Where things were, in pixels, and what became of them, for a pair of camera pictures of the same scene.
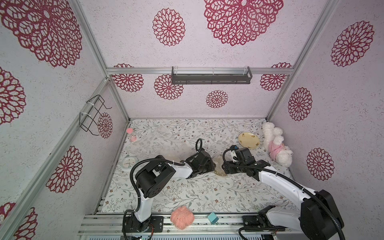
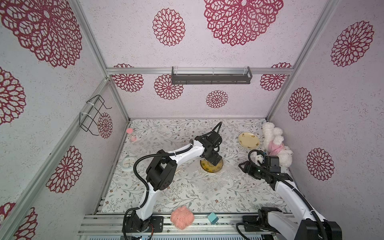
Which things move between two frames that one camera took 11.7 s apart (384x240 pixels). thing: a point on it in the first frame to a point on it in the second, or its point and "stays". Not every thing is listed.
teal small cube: (213, 218) stays
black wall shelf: (209, 79) stays
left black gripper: (211, 167) to (212, 159)
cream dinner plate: (249, 140) stays
